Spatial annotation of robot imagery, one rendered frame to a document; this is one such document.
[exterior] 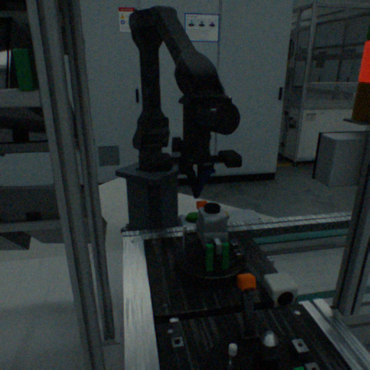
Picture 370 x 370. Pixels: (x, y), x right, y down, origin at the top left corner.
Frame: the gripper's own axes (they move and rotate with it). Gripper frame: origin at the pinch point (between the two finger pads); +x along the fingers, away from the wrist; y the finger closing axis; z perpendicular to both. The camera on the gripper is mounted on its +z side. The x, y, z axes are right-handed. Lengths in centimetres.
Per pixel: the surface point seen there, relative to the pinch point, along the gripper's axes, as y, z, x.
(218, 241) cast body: -0.4, -17.5, 4.7
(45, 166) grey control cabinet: 107, 281, 70
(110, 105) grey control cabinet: 33, 281, 9
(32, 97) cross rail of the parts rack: 21.2, -35.6, -20.9
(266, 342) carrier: 0.0, -39.2, 5.3
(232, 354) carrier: 5.0, -42.2, 2.9
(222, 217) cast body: -1.5, -15.8, 0.9
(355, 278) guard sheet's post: -18.6, -29.4, 6.3
